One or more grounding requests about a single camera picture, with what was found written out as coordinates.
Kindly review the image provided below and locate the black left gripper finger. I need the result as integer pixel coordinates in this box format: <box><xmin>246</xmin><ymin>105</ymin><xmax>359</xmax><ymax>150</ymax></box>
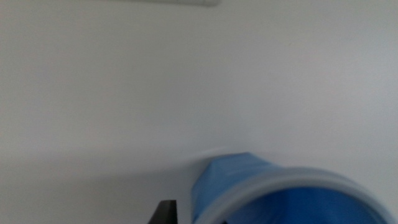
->
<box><xmin>147</xmin><ymin>200</ymin><xmax>178</xmax><ymax>224</ymax></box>

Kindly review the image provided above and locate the blue plastic cup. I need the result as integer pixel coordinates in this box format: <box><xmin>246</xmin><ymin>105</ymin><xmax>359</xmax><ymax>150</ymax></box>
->
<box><xmin>190</xmin><ymin>151</ymin><xmax>398</xmax><ymax>224</ymax></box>

